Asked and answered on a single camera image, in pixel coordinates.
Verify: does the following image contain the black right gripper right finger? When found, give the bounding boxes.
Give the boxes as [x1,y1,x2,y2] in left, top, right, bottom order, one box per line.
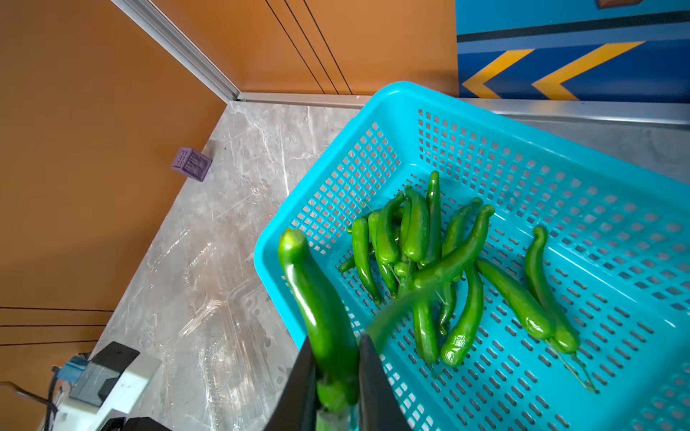
[359,334,411,431]

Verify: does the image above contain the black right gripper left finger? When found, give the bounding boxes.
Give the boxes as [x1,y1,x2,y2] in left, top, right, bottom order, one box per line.
[264,339,318,431]

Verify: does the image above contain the small green pepper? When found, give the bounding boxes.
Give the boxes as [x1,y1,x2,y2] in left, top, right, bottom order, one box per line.
[440,264,484,367]
[411,205,495,289]
[437,198,483,336]
[413,299,440,366]
[377,192,405,265]
[475,258,599,394]
[351,217,382,305]
[278,228,359,413]
[525,226,580,356]
[422,171,441,265]
[404,187,429,262]

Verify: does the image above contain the teal plastic mesh basket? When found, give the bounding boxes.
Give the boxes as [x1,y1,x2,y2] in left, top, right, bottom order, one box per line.
[254,83,689,430]

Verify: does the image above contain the clear plastic pepper container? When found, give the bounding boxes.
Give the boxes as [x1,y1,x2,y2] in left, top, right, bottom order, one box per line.
[161,280,298,430]

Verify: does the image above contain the purple embossed cube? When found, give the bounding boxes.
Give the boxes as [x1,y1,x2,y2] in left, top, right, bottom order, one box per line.
[171,147,212,182]

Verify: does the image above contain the aluminium corner post left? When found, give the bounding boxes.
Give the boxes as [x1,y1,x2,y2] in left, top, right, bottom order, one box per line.
[111,0,240,103]

